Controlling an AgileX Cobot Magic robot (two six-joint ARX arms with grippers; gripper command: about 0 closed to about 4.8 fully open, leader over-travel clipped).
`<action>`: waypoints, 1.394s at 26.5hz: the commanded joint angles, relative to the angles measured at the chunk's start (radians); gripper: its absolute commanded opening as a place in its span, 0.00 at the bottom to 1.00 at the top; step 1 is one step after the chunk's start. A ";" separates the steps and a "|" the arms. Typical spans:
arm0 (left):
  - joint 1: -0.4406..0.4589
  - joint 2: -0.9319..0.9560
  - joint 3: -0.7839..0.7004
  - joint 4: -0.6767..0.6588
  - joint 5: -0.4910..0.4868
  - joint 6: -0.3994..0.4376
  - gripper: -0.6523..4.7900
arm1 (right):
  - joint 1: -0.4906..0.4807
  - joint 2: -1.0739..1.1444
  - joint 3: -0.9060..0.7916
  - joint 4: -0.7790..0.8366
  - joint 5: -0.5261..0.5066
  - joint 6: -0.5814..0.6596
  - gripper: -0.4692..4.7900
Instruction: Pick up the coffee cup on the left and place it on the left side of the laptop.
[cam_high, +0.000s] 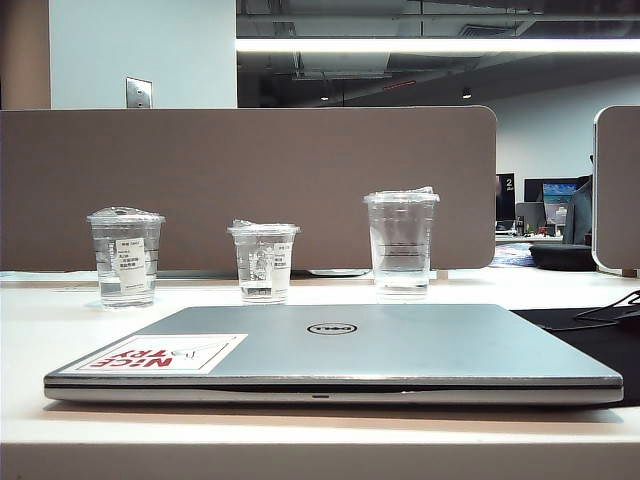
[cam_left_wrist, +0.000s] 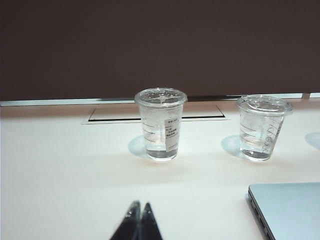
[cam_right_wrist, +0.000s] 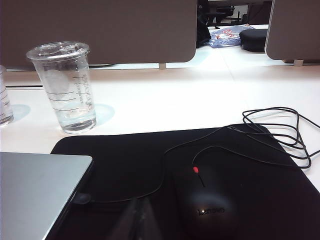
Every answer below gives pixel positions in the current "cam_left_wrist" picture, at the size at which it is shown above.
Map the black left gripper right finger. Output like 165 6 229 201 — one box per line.
138 202 164 240

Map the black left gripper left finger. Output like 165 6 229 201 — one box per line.
109 200 141 240

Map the tall clear plastic labelled cup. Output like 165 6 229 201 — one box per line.
134 87 188 162

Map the short clear plastic labelled cup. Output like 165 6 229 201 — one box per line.
236 94 294 163

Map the silver Dell laptop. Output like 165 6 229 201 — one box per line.
247 182 320 240

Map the wide brown desk divider panel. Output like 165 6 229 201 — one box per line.
0 0 320 101

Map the desk cable hatch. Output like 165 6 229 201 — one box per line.
80 104 232 125

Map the silver divider base rail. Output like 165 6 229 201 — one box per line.
0 92 320 108

